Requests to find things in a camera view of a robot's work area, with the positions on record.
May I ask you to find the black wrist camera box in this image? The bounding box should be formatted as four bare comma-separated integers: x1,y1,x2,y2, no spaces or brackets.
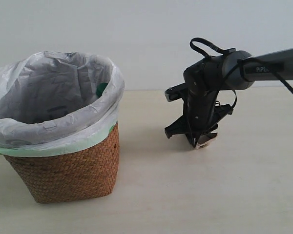
164,83,188,102

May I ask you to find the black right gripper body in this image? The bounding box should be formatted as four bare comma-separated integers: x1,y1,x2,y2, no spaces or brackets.
186,91,231,139

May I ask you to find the woven wicker trash basket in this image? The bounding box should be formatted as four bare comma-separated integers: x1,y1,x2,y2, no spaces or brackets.
4,124,120,204

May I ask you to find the white and green bin liner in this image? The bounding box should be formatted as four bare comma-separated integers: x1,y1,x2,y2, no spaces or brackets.
0,51,125,157

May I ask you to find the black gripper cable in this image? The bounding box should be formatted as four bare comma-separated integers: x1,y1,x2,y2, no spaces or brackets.
185,38,293,148

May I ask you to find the grey cardboard pulp tray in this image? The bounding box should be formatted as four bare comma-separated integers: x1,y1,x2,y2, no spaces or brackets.
195,133,218,149

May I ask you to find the green label plastic water bottle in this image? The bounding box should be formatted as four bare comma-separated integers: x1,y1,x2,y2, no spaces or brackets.
96,82,108,98

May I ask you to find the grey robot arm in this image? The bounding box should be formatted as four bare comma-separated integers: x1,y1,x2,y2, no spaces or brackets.
164,48,293,148

